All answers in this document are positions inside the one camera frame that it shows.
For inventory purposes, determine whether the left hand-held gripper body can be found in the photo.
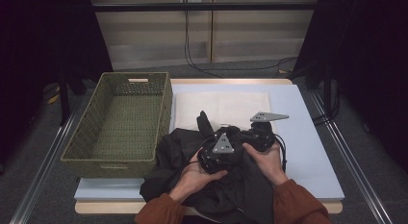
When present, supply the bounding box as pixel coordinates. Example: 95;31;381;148
196;131;244;175

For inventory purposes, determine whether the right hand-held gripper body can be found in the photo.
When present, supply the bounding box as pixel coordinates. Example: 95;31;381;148
242;112;290;152

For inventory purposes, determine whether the dark garment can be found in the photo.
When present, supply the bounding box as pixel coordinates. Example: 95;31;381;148
140;110;278;224

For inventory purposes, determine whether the green woven basket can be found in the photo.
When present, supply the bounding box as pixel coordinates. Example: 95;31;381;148
60;71;174;180

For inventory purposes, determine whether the person's right hand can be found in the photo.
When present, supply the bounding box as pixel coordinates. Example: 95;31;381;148
242;141;290;187

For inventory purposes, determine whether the person's left hand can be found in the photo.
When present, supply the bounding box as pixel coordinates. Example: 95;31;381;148
168;149;228;205

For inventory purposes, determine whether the light blue foam mat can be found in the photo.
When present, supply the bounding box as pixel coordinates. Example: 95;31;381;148
73;84;345;202

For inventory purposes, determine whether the black metal stand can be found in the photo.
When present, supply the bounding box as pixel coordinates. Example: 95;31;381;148
290;55;338;122
57;57;89;126

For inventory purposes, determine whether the dark curtain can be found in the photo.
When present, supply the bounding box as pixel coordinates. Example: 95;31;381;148
0;0;114;165
294;0;408;174

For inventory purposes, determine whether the black horizontal bar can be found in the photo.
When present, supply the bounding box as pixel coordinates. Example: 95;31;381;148
90;2;321;12

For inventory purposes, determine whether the right hand-held gripper cable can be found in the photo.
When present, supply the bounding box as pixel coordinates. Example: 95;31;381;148
274;134;288;172

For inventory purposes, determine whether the black floor cable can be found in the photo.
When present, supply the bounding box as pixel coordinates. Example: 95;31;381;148
312;86;342;126

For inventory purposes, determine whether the metal floor rail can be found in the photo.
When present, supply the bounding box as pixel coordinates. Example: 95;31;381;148
309;88;395;224
9;112;78;224

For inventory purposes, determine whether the black hanging wall cable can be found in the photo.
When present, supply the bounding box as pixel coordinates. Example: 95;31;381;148
184;11;299;80

